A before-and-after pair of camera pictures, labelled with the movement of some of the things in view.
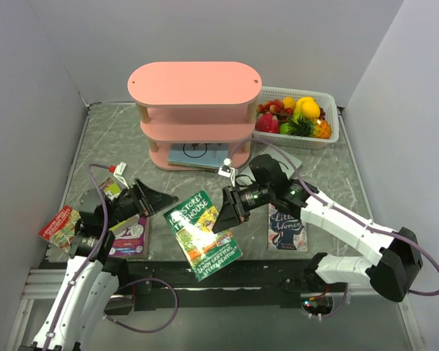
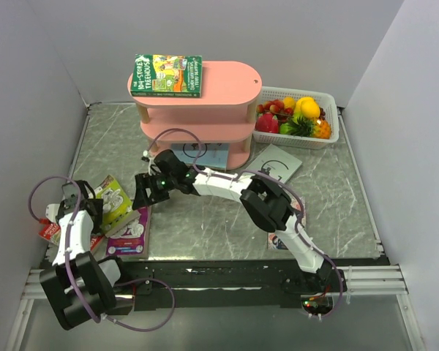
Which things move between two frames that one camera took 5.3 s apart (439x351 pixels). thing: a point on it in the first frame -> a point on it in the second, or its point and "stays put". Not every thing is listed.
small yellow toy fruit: x=289 y=102 stays put
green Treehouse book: x=205 y=251 -> x=167 y=75
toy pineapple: x=314 y=127 stays put
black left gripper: x=148 y=200 -> x=99 y=207
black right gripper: x=230 y=215 -> x=143 y=181
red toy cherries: x=276 y=106 stays put
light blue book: x=200 y=154 stays put
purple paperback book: x=133 y=243 stays put
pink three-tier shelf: x=195 y=102 stays put
